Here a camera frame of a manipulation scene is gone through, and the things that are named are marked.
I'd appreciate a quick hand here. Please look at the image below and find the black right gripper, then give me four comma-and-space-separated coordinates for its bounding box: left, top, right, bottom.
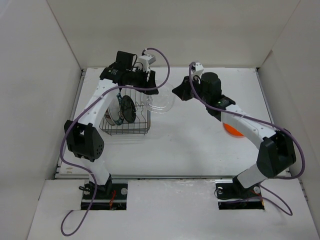
172, 74, 210, 104

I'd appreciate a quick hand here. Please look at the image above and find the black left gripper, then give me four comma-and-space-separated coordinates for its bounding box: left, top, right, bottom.
126, 66, 158, 95

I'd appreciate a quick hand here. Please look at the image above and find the black round plate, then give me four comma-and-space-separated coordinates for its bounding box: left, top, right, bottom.
120, 95, 137, 124

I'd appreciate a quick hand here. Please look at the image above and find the white plate with green rim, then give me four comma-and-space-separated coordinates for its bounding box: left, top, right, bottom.
104, 92, 124, 126

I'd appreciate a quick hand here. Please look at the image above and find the orange round plate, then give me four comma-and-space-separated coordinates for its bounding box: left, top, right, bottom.
223, 123, 244, 138

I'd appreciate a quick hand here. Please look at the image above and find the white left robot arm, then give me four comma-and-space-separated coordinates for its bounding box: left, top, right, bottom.
59, 49, 159, 199

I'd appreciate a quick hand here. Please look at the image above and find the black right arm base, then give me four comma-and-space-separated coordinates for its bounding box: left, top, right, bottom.
214, 179, 265, 210

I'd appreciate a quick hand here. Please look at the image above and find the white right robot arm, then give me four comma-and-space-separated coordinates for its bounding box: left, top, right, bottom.
172, 72, 296, 197

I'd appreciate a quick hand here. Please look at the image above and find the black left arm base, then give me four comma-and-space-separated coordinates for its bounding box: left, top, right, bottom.
78, 179, 128, 211

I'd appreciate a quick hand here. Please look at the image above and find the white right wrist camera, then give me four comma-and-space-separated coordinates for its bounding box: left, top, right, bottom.
191, 62, 204, 77

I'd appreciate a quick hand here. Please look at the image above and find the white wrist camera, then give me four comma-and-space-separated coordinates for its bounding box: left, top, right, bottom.
137, 53, 156, 72
191, 62, 204, 77

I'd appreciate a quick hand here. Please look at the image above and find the grey wire dish rack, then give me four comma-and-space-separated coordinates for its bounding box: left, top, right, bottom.
99, 88, 151, 136

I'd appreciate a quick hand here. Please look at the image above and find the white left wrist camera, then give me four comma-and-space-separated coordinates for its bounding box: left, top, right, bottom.
137, 53, 156, 72

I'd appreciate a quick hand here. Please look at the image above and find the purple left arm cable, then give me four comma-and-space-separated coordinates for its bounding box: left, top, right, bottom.
59, 47, 172, 237

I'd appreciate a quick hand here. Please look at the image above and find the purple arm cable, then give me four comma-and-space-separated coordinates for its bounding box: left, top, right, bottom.
59, 47, 172, 237
188, 61, 306, 217

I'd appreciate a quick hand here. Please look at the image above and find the aluminium table edge rail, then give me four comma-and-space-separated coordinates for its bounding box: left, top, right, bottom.
53, 68, 87, 180

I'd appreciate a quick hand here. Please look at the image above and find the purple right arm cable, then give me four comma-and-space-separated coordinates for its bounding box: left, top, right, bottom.
188, 61, 306, 217

